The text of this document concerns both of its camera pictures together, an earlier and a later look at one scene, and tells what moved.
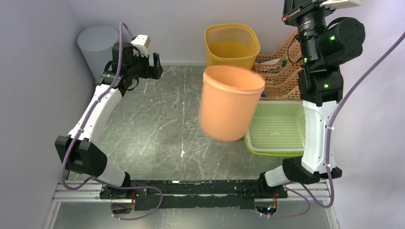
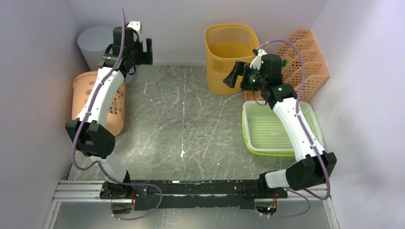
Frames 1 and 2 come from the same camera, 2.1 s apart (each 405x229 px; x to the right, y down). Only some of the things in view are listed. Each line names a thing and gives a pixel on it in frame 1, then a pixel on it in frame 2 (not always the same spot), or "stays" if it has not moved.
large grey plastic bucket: (96, 43) stays
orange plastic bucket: (229, 96) to (82, 87)
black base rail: (183, 194) stays
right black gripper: (293, 10) to (241, 68)
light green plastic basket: (277, 128) stays
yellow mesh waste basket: (232, 44) stays
